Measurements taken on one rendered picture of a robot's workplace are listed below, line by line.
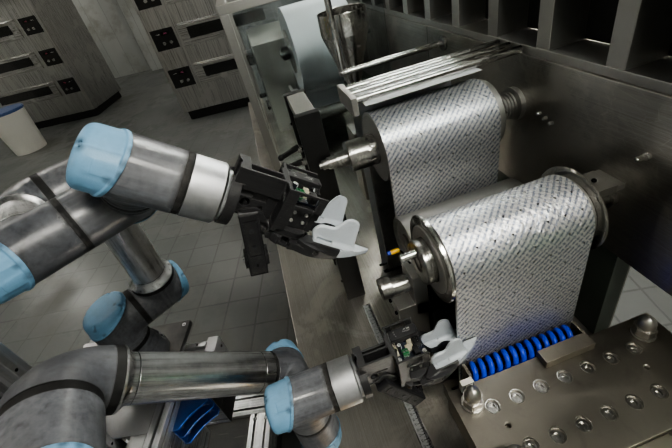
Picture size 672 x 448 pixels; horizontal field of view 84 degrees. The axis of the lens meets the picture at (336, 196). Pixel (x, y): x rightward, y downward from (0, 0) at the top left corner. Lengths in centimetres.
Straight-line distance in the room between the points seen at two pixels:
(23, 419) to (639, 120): 87
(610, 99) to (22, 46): 795
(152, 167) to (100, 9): 1034
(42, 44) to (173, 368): 743
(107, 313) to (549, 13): 118
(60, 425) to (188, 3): 507
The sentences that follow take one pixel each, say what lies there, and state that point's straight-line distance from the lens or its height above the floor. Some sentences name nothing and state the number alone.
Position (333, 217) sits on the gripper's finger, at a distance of 55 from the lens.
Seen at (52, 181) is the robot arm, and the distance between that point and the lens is 89.
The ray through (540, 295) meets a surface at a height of 114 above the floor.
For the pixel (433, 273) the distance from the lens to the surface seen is 60.
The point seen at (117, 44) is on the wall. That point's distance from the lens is 1079.
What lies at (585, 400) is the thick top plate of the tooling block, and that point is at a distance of 78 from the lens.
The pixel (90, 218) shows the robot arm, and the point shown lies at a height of 150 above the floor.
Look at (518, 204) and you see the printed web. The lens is 63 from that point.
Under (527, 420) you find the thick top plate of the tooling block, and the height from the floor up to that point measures 103.
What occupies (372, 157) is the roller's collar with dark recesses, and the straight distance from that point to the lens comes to 74.
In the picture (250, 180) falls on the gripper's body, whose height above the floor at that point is 149.
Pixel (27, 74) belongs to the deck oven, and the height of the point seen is 92.
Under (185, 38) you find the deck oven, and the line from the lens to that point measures 544.
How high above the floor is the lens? 170
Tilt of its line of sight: 34 degrees down
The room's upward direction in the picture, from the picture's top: 15 degrees counter-clockwise
